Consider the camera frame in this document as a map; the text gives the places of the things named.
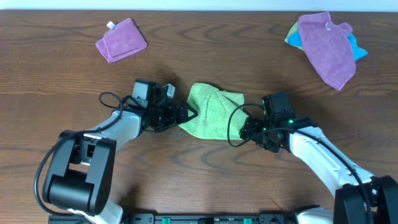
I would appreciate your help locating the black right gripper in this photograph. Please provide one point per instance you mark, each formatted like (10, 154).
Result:
(249, 129)

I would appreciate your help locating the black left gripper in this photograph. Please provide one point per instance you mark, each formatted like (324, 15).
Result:
(180, 112)

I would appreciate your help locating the light green cloth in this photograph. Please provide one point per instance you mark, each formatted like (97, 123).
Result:
(216, 116)

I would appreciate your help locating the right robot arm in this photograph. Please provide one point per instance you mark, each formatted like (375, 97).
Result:
(360, 196)

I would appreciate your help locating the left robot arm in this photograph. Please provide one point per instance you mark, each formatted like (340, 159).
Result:
(82, 162)

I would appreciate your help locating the folded purple cloth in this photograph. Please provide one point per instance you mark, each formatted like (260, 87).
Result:
(120, 41)

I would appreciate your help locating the blue cloth in pile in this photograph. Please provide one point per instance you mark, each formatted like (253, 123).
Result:
(358, 52)

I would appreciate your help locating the purple cloth in pile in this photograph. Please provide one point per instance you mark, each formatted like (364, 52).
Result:
(327, 47)

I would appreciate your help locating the green cloth under pile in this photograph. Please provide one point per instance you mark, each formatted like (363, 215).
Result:
(293, 37)

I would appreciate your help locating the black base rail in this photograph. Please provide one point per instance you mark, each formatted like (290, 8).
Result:
(260, 218)

